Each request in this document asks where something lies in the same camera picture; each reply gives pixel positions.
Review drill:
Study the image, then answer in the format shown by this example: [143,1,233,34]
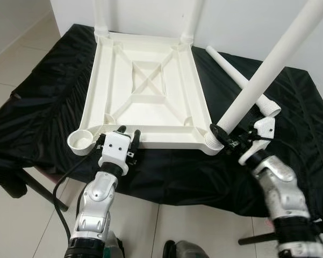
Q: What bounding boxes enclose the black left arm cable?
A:
[53,153,105,242]

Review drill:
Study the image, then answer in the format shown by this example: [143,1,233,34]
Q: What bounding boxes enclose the grey left robot leg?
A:
[105,231,124,258]

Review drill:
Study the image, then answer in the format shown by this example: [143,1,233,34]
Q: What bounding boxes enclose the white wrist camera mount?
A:
[98,131,134,175]
[238,116,275,167]

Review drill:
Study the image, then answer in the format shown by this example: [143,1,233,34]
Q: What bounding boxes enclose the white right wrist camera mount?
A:
[238,116,275,167]

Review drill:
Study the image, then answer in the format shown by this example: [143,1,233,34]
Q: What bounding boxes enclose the black metal table leg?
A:
[239,232,277,246]
[16,169,69,211]

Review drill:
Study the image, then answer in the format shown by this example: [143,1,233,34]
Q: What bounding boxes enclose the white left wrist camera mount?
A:
[98,131,134,175]

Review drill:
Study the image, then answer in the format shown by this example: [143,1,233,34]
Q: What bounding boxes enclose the white plastic children table top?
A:
[67,31,226,156]

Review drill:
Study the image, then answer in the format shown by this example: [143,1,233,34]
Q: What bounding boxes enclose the pink table frame corner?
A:
[38,168,60,180]

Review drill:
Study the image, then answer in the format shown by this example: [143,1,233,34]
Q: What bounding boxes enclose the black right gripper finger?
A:
[209,123,235,149]

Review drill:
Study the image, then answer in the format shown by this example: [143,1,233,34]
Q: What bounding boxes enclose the black cloth table cover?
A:
[0,23,323,218]

